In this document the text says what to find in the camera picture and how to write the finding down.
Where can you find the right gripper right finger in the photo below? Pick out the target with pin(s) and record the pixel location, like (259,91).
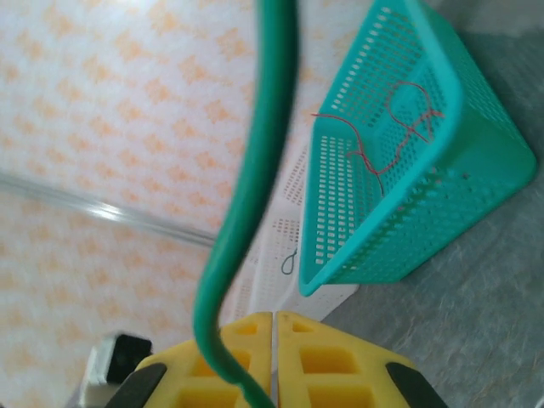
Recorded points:
(331,365)

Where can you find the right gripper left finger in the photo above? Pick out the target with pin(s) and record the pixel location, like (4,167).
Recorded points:
(251,336)

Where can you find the white perforated plastic basket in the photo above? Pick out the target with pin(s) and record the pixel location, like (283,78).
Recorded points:
(276,238)

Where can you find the teal perforated plastic basket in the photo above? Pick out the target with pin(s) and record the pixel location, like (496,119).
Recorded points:
(467,191)

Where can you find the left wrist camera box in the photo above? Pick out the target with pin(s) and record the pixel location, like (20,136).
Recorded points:
(115,361)

